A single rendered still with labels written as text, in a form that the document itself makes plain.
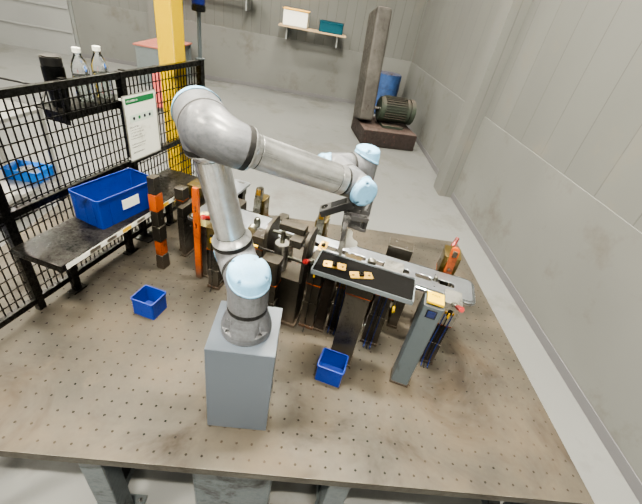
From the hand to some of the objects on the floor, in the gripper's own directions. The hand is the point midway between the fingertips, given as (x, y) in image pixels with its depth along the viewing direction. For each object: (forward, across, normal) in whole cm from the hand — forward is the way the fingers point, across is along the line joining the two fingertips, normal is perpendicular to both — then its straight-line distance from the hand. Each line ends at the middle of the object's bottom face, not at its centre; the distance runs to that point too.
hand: (339, 244), depth 125 cm
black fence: (+125, +22, +112) cm, 170 cm away
